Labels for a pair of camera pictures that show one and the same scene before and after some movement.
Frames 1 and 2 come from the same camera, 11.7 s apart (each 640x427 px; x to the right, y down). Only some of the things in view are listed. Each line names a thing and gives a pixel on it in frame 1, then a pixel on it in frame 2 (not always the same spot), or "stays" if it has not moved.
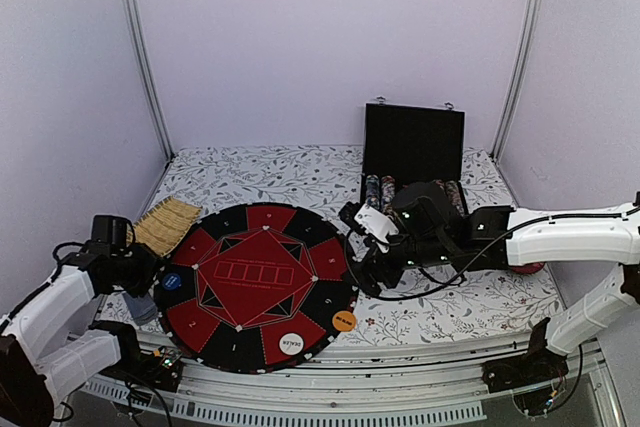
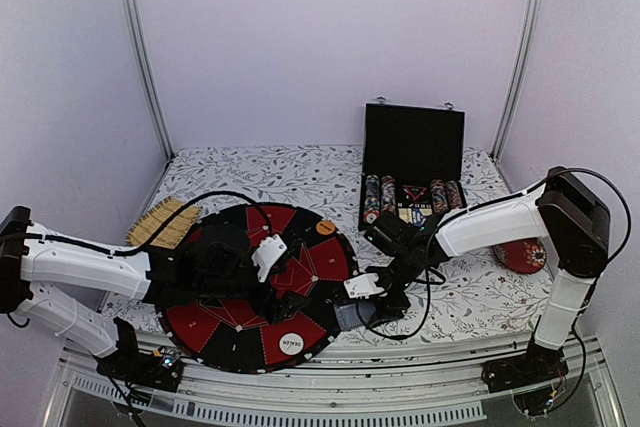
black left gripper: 152,264 to 280,311
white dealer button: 291,344 stays
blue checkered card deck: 141,309 to 348,316
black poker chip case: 408,144 stays
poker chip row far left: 372,193 stays
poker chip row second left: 388,194 stays
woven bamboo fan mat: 163,226 stays
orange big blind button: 344,320 to 325,227
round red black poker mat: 257,288 stays
